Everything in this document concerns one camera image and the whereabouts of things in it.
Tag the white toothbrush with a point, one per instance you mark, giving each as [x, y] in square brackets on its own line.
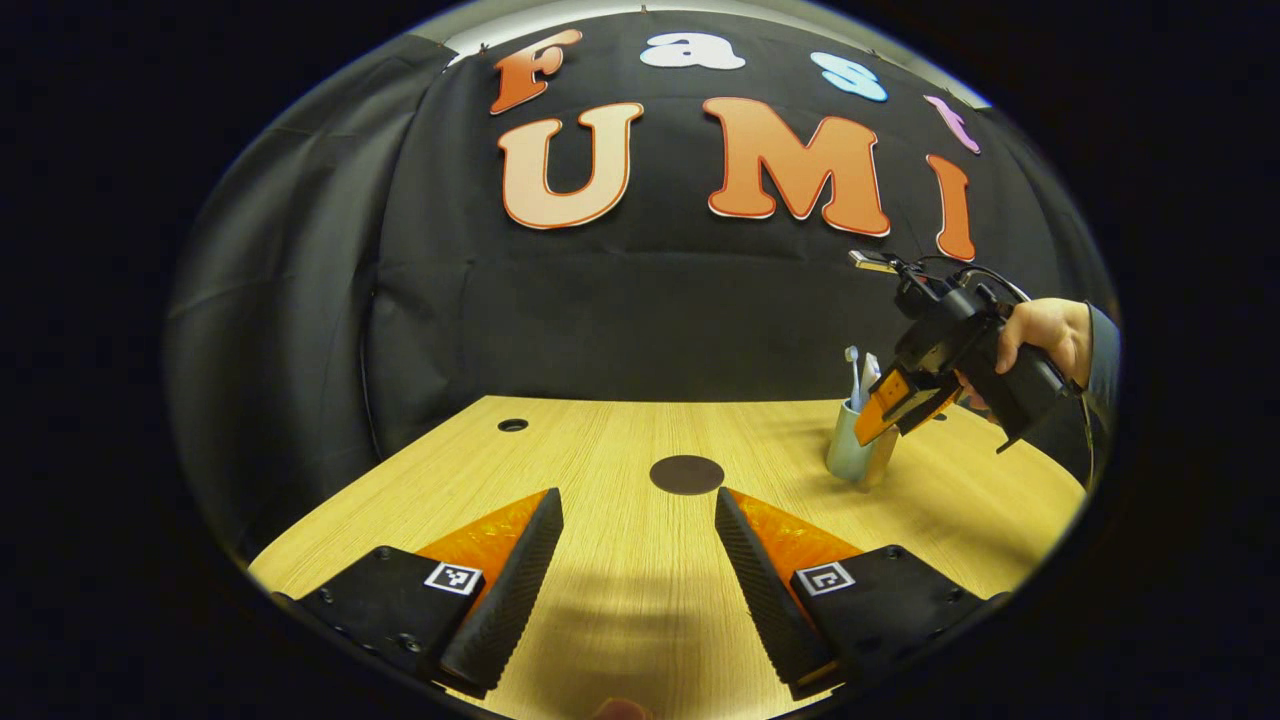
[853, 380]

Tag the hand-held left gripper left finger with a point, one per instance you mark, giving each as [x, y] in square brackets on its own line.
[515, 585]

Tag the wooden desktop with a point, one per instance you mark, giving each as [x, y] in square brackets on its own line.
[620, 600]

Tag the black backdrop cloth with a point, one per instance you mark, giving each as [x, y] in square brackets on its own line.
[650, 320]

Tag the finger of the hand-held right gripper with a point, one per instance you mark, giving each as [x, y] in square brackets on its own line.
[880, 410]
[930, 410]

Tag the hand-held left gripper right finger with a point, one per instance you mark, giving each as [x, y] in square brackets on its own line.
[765, 585]

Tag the dark grey side cloth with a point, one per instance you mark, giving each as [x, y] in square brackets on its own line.
[280, 300]

